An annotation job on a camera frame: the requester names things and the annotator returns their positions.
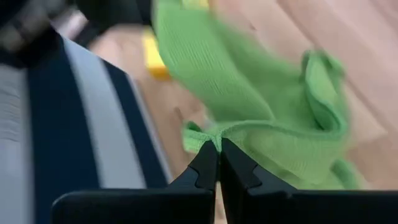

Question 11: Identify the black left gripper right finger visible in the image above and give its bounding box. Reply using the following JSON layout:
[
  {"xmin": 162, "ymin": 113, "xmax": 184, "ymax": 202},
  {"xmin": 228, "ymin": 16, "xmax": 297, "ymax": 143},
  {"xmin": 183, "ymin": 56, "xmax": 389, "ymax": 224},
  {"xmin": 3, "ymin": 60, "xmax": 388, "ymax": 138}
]
[{"xmin": 220, "ymin": 138, "xmax": 398, "ymax": 224}]

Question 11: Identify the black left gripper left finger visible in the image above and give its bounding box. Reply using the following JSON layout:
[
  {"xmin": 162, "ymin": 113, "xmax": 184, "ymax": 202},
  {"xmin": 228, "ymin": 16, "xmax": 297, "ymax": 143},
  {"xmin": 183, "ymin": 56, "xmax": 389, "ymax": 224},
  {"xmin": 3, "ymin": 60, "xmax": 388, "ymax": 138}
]
[{"xmin": 51, "ymin": 140, "xmax": 220, "ymax": 224}]

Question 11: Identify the navy white striped fabric basket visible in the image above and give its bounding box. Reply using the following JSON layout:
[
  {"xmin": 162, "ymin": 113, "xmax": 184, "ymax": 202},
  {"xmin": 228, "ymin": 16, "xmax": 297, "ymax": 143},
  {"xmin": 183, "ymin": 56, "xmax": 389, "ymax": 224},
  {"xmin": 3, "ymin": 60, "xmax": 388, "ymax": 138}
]
[{"xmin": 0, "ymin": 27, "xmax": 174, "ymax": 224}]

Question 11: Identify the yellow towel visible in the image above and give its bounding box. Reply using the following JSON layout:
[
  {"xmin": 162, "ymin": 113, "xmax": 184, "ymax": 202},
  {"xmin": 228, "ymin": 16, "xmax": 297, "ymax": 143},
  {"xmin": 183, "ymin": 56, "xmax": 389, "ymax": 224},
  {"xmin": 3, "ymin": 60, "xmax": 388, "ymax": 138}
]
[{"xmin": 141, "ymin": 0, "xmax": 210, "ymax": 81}]

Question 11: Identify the green towel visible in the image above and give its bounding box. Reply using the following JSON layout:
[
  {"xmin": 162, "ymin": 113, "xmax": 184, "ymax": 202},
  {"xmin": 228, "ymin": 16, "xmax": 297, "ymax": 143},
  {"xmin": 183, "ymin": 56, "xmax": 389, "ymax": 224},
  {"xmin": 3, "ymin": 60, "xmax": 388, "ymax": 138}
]
[{"xmin": 150, "ymin": 0, "xmax": 363, "ymax": 190}]

